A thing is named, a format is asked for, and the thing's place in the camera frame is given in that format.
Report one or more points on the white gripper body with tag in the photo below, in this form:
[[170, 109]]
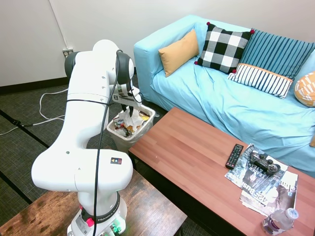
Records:
[[128, 99]]

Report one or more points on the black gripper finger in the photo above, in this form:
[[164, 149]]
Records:
[[123, 107], [131, 111]]

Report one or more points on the white tissue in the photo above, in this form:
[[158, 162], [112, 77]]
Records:
[[126, 118]]

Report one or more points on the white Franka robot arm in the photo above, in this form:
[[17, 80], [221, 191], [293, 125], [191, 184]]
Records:
[[81, 123]]

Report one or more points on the white plastic trash bin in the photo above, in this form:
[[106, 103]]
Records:
[[123, 143]]

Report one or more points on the yellow chips bag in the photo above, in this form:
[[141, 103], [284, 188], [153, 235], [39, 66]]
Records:
[[144, 117]]

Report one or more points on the red snack wrapper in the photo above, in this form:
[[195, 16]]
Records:
[[118, 124]]

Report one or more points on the plain mustard yellow pillow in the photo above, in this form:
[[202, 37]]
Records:
[[178, 52]]

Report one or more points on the reddish wooden coffee table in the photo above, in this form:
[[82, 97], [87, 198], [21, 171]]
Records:
[[197, 159]]

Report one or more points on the light blue sofa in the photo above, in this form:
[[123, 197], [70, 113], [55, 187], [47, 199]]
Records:
[[221, 103]]

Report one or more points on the black white checkered pillow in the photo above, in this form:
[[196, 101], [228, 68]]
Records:
[[221, 49]]

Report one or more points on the rustic dark wooden table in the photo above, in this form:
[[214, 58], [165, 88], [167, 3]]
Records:
[[152, 216]]

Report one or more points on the black remote control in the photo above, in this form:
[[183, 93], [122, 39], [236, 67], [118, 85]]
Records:
[[235, 156]]

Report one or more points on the glossy dark cover magazine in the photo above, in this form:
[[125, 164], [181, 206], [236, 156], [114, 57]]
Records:
[[240, 173]]

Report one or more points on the white navy striped pillow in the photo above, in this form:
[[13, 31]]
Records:
[[263, 79]]

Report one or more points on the black game controller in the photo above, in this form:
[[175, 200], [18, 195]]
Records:
[[263, 163]]

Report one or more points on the blue striped pillow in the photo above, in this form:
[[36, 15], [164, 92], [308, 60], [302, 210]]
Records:
[[275, 51]]

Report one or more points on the business magazine white title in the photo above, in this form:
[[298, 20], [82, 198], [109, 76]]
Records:
[[270, 196]]

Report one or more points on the yellow white patterned bolster pillow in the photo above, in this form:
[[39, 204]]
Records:
[[306, 89]]

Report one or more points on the clear plastic bottle purple label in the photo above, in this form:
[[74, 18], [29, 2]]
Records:
[[278, 221]]

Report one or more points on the wall power outlet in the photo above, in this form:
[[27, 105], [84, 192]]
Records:
[[68, 53]]

